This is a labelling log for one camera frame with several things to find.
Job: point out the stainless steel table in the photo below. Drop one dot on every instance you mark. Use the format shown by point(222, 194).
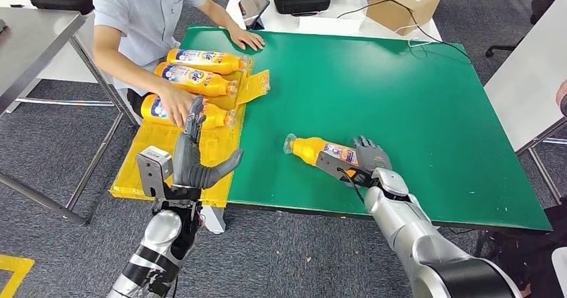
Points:
point(31, 43)

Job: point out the small yellow taped flap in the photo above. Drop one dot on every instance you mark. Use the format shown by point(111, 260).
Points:
point(254, 88)

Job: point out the person's right forearm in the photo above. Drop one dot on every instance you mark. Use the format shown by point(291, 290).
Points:
point(133, 72)

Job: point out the yellow taped cardboard board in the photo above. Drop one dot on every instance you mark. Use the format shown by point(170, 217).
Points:
point(217, 139)

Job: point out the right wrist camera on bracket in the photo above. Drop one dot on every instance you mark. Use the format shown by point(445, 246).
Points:
point(332, 163)

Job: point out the yellow floor tape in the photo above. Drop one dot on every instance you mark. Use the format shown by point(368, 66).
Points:
point(20, 265)

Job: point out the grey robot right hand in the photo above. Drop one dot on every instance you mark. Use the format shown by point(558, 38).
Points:
point(374, 156)

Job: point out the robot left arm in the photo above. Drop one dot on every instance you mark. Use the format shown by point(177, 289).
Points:
point(155, 243)

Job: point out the brown cardboard box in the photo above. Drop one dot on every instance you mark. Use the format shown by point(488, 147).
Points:
point(401, 6)

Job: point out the white table with steel legs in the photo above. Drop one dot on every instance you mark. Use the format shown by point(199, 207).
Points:
point(522, 88)

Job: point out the white table leg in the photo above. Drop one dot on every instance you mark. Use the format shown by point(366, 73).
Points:
point(215, 220)

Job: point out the person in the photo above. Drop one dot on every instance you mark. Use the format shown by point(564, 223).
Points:
point(137, 17)

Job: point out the tablet on stand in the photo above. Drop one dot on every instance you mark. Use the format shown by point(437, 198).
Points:
point(253, 1)

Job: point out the orange detergent bottle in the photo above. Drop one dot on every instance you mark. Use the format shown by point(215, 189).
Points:
point(217, 85)
point(221, 63)
point(217, 116)
point(310, 150)

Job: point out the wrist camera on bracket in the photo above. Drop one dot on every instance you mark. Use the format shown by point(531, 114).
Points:
point(332, 163)
point(153, 167)

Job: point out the green table mat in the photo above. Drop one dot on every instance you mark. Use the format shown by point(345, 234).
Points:
point(398, 123)

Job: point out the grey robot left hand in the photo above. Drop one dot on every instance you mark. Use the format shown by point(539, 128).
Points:
point(188, 167)

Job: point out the person's left forearm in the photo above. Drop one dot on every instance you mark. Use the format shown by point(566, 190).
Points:
point(217, 15)

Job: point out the person's right hand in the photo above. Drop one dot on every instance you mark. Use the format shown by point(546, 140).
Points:
point(177, 103)

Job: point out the white desk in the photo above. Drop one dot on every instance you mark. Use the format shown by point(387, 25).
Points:
point(283, 21)

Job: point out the person's hand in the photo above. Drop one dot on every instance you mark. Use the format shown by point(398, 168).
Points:
point(563, 89)

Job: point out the person's left hand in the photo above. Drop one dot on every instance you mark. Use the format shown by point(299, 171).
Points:
point(246, 39)

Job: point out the black backpack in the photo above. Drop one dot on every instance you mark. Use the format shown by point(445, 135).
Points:
point(531, 251)

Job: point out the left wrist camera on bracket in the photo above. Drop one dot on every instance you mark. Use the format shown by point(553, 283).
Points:
point(153, 167)

